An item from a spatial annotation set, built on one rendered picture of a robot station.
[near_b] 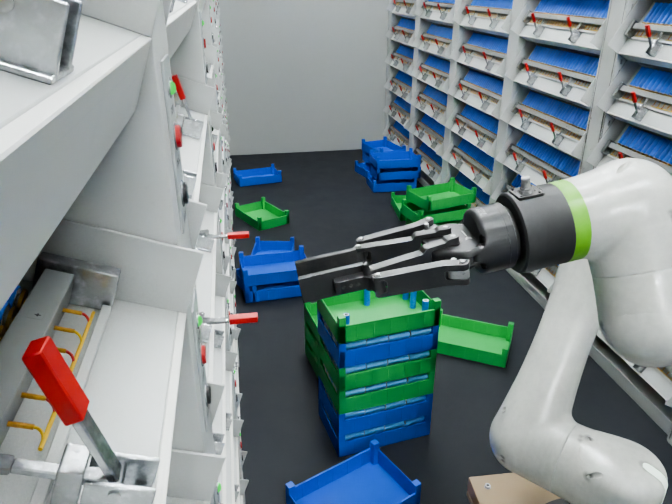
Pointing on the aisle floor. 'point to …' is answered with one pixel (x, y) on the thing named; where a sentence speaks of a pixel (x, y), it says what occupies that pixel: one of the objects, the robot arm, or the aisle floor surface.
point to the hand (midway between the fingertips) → (328, 274)
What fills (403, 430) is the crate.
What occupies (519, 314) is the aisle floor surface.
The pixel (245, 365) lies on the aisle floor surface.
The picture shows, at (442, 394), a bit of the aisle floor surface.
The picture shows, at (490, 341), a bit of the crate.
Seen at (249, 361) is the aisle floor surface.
